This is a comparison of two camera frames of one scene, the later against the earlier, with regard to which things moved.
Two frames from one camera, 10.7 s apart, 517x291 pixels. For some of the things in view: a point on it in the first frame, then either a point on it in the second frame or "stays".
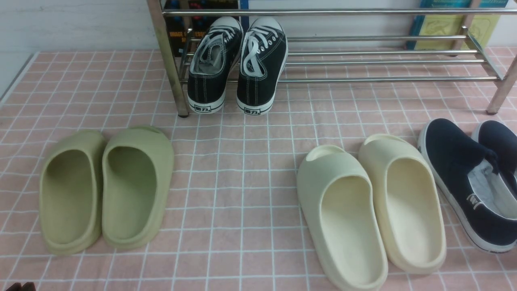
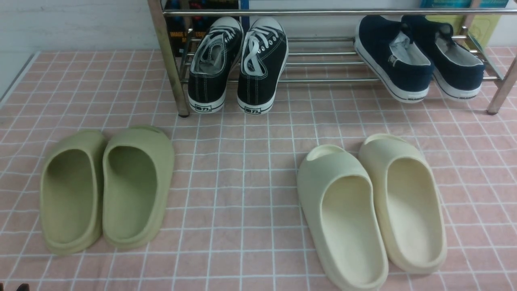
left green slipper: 71,191 stays
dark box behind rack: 181,29 stays
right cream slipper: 408,203 stays
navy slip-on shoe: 466,174 to 401,68
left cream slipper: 336,196 stays
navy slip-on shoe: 501,140 to 458,70
